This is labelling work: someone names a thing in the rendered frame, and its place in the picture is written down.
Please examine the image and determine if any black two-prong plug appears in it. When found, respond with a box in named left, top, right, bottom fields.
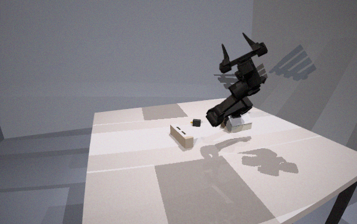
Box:
left=190, top=119, right=201, bottom=127

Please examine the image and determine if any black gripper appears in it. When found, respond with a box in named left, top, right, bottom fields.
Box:
left=219, top=33, right=268, bottom=77

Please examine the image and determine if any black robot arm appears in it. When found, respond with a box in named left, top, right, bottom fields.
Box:
left=206, top=58, right=267, bottom=127

